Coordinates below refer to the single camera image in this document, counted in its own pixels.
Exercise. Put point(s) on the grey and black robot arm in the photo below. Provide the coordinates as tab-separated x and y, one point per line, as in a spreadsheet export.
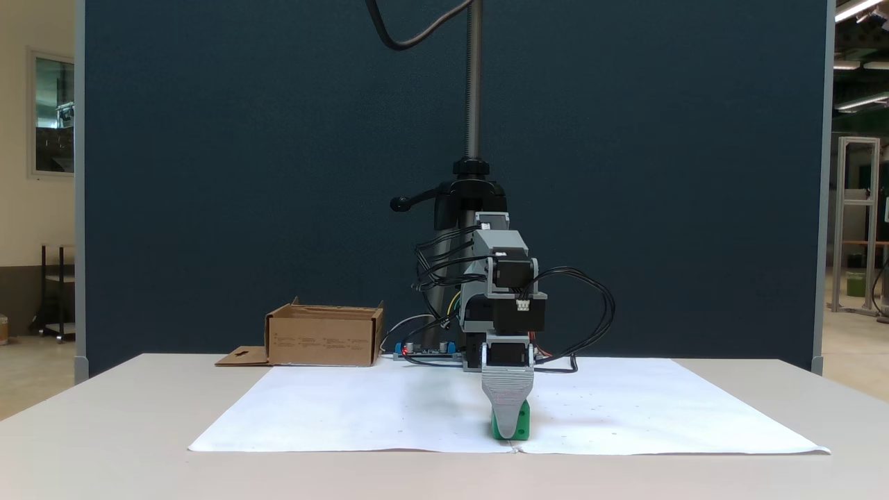
500	250

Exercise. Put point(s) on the dark blue partition panel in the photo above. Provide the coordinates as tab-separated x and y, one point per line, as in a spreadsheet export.
243	173

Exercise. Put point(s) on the black shelf cart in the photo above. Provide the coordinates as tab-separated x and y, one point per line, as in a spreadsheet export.
43	292

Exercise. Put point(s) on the white paper sheet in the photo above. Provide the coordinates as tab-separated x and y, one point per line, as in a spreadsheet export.
361	410
660	410

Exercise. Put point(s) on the green dice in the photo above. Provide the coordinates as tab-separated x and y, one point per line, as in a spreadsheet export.
524	420

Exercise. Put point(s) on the framed wall window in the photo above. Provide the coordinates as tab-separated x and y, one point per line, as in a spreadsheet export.
54	114

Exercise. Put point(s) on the ceiling strip light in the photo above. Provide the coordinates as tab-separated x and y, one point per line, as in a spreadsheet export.
858	8

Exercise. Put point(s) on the green bin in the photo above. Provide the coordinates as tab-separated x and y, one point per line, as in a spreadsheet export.
856	285

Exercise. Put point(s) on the brown cardboard box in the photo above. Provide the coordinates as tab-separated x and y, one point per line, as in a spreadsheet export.
319	340

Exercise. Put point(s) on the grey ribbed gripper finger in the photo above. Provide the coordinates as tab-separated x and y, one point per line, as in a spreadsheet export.
507	389

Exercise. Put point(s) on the aluminium profile frame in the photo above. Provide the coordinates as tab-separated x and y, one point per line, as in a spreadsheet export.
841	222

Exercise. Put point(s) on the blue circuit board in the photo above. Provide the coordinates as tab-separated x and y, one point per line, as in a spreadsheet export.
425	353

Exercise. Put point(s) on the black camera stand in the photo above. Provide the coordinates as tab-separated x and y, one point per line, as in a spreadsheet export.
474	104

